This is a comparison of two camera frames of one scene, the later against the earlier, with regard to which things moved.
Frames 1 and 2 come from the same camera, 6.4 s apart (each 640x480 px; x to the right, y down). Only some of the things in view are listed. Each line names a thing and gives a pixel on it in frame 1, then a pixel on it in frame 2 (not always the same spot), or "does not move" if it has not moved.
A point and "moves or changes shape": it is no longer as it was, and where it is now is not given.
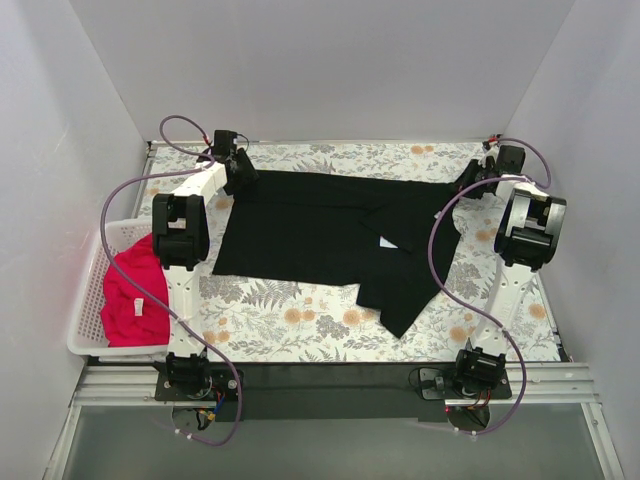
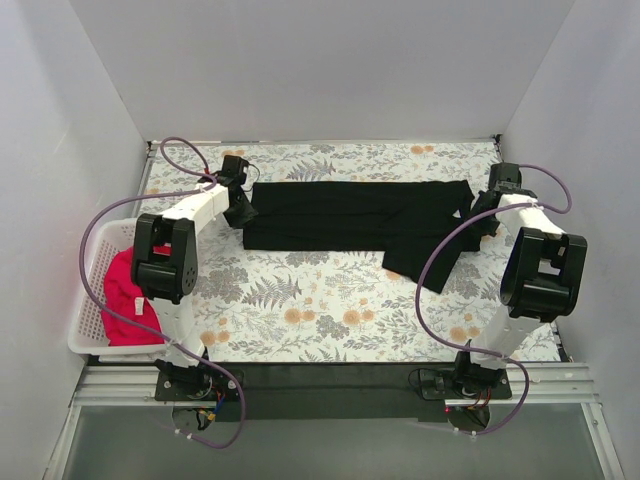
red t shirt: [131, 318] does not move
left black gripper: [244, 173] to [240, 211]
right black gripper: [467, 179] to [481, 209]
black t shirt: [371, 232] moves or changes shape
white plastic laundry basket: [86, 336] does not move
